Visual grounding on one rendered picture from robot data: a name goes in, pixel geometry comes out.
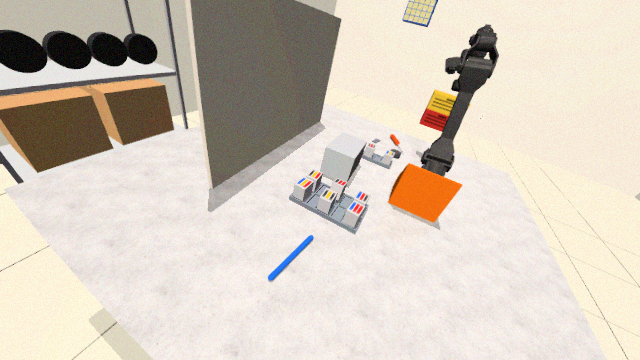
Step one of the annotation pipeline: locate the orange rounded rod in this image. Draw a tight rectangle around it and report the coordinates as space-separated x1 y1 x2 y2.
390 134 404 153

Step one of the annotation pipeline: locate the grey flat panel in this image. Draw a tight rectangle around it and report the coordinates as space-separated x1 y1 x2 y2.
185 0 341 189

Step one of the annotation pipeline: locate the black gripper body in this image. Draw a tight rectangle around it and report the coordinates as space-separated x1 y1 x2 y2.
451 49 469 92

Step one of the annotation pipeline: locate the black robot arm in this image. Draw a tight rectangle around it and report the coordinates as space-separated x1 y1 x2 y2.
421 24 499 177

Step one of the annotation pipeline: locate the blue rod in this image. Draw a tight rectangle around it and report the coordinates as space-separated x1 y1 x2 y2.
268 235 314 280

